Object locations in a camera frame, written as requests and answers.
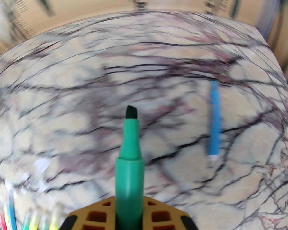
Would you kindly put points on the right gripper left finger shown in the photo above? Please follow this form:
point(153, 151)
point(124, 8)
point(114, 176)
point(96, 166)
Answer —
point(94, 217)

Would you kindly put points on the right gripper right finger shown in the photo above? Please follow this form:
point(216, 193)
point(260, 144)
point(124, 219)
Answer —
point(164, 217)

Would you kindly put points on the green highlighter pen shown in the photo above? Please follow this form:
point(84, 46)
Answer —
point(26, 222)
point(129, 179)
point(45, 223)

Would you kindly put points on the blue highlighter pen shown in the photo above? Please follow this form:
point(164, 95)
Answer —
point(214, 119)
point(11, 213)

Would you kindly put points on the aluminium frame post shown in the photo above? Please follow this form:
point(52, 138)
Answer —
point(266, 18)

